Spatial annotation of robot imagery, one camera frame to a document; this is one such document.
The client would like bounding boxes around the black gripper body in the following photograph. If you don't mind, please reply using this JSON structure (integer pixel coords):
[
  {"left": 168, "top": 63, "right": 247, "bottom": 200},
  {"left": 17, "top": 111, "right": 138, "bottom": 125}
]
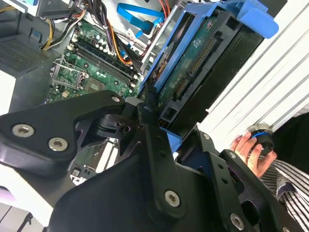
[{"left": 47, "top": 154, "right": 232, "bottom": 232}]

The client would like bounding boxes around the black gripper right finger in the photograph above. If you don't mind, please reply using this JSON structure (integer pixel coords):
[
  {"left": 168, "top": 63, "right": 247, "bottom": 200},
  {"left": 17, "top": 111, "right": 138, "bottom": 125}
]
[{"left": 199, "top": 131, "right": 305, "bottom": 232}]

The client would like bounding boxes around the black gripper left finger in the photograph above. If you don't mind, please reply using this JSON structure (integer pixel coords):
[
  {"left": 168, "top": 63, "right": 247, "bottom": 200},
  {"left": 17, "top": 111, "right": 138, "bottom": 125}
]
[{"left": 0, "top": 84, "right": 188, "bottom": 220}]

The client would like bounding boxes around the round black tool blue ring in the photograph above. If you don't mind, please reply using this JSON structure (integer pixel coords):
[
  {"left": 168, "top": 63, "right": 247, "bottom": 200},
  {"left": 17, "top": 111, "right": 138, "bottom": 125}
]
[{"left": 245, "top": 123, "right": 275, "bottom": 157}]

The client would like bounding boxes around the hard disk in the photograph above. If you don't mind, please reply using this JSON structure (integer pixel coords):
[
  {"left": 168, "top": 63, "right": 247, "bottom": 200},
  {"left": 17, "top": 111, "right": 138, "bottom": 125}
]
[{"left": 139, "top": 0, "right": 280, "bottom": 153}]

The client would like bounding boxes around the blue wire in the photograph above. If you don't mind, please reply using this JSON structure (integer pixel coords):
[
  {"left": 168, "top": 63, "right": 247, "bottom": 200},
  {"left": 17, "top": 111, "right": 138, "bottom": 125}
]
[{"left": 117, "top": 2, "right": 167, "bottom": 39}]

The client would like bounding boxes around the orange red wire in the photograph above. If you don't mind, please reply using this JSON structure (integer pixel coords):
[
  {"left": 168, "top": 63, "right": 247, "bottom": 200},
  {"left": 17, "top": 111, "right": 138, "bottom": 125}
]
[{"left": 158, "top": 0, "right": 171, "bottom": 20}]

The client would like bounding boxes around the person's hand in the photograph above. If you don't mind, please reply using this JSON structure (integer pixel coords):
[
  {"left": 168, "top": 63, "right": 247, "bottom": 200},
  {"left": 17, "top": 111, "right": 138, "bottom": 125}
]
[{"left": 230, "top": 131, "right": 278, "bottom": 178}]

